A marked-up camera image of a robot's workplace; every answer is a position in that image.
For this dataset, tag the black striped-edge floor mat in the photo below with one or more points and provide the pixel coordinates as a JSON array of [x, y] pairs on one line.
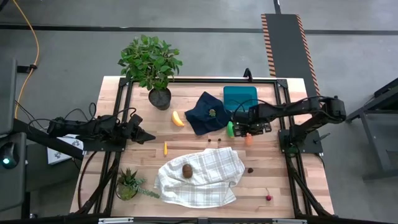
[[286, 46]]

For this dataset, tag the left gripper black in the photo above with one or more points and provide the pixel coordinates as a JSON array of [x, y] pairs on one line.
[[131, 133]]

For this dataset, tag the silver frame bracket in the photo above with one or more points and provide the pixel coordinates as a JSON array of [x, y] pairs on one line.
[[115, 220], [289, 221]]

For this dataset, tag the green toy cucumber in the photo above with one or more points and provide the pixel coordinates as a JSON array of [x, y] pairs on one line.
[[230, 130]]

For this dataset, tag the black device with light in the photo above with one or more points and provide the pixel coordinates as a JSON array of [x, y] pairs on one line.
[[7, 154]]

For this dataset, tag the brown toy kiwi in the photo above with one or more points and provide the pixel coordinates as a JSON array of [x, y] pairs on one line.
[[187, 171]]

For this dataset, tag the red toy cherry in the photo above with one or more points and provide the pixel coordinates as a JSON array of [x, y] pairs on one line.
[[269, 198]]

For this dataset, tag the small olive toy fruit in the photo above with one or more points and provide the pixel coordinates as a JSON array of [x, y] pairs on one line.
[[212, 113]]

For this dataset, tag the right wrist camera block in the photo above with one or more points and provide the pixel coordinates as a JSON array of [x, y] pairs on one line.
[[267, 127]]

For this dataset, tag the large leafy potted plant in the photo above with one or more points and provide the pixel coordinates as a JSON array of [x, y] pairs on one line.
[[149, 62]]

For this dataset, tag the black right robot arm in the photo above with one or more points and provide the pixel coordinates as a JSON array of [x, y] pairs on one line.
[[295, 107]]

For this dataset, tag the orange toy vegetable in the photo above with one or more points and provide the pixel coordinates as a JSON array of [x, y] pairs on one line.
[[248, 140]]

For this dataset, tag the teal plastic tupperware container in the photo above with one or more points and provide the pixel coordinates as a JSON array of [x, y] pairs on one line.
[[239, 93]]

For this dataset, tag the white plaid kitchen towel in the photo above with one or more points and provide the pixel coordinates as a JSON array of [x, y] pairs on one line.
[[205, 180]]

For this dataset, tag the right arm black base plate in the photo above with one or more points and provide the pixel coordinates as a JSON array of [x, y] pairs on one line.
[[311, 146]]

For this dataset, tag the yellow toy banana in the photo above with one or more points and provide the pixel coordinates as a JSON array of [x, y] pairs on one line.
[[177, 119]]

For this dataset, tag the black diagonal beam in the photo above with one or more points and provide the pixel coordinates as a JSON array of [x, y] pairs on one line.
[[34, 133]]

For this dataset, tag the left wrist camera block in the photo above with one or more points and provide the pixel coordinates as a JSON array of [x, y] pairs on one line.
[[138, 120]]

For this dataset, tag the small potted succulent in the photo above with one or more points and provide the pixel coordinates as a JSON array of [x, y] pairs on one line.
[[127, 183]]

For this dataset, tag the black aluminium table frame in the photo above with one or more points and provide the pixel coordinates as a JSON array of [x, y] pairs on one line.
[[202, 80]]

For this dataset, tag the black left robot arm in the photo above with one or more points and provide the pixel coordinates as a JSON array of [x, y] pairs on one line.
[[93, 127]]

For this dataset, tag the small dark toy berry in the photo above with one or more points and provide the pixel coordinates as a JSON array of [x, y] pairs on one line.
[[250, 170]]

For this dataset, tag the white printed cardboard box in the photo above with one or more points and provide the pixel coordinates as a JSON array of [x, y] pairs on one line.
[[57, 155]]

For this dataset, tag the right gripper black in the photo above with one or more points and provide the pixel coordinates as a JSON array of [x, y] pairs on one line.
[[252, 119]]

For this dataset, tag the dark metal table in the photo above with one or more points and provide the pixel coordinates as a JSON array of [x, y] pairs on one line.
[[370, 137]]

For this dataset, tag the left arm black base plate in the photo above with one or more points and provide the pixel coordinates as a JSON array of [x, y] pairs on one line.
[[102, 146]]

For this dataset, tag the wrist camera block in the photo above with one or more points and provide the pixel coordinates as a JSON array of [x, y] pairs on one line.
[[267, 127], [138, 120]]

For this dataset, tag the dark grey cart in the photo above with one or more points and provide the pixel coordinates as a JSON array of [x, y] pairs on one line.
[[7, 93]]

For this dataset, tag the black mount bracket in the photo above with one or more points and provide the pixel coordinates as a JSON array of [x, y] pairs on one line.
[[247, 74]]

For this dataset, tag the navy blue cloth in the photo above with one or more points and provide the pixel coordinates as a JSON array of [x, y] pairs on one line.
[[202, 121]]

